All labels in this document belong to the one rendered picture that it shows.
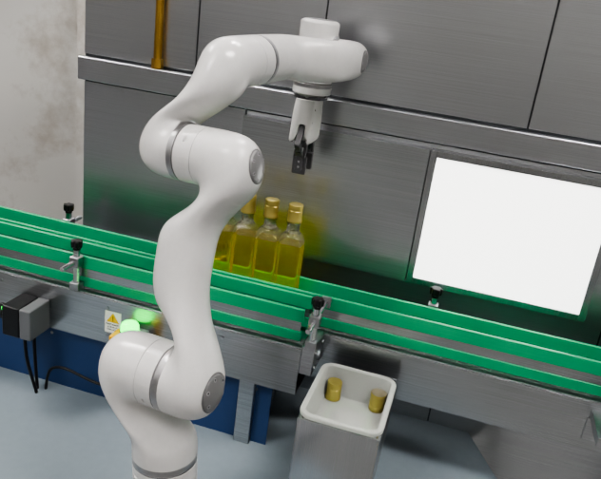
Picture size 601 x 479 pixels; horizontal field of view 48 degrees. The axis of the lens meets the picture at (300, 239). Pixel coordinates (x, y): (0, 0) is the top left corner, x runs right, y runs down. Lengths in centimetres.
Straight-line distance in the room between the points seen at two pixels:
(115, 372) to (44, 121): 302
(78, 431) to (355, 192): 88
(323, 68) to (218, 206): 41
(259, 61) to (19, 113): 304
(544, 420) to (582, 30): 86
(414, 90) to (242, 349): 72
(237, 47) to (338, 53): 28
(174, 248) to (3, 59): 307
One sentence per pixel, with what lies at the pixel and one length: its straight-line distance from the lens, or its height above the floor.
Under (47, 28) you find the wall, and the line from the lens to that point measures 404.
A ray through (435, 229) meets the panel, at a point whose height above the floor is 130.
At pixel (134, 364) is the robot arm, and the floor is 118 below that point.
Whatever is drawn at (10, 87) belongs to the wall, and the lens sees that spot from 413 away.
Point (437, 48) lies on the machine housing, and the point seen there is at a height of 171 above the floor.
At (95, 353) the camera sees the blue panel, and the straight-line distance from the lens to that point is 181.
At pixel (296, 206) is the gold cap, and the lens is 156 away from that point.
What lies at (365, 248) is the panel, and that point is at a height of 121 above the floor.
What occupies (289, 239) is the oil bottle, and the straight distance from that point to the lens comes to 158.
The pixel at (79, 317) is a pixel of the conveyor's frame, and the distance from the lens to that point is 176.
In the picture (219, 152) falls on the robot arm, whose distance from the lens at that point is 109.
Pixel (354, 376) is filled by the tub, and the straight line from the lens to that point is 157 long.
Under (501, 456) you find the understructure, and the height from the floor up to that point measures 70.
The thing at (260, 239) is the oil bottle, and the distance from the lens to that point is 160.
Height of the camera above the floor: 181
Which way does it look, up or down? 21 degrees down
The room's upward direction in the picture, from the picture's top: 8 degrees clockwise
